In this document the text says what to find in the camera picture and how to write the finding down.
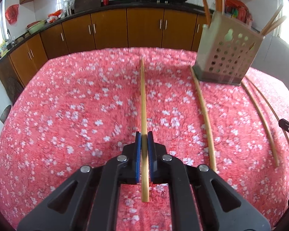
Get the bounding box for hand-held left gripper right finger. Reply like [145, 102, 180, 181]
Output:
[148, 131, 271, 231]

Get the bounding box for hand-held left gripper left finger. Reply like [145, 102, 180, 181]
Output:
[17, 131, 142, 231]

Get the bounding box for perforated beige chopstick holder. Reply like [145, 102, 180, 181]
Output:
[192, 11, 265, 86]

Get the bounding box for red floral tablecloth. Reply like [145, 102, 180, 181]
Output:
[0, 47, 289, 231]

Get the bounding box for row of condiment bottles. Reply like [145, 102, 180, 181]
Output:
[225, 1, 253, 25]

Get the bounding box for wooden base cabinets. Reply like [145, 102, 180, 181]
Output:
[0, 7, 210, 95]

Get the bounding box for red plastic bag over bottles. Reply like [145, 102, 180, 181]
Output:
[225, 0, 246, 8]

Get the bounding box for black kitchen countertop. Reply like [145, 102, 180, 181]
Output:
[0, 0, 261, 71]

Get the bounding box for black gas stove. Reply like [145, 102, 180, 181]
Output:
[129, 0, 191, 4]

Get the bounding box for red and white plastic bags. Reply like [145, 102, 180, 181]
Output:
[47, 9, 66, 23]

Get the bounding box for dark wooden cutting board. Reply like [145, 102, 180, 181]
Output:
[74, 0, 102, 14]

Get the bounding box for green basin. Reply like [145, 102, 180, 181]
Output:
[27, 20, 46, 35]

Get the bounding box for metal faucet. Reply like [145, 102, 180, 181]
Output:
[6, 28, 15, 46]

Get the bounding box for red plastic bag on wall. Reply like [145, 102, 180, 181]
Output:
[4, 4, 20, 25]

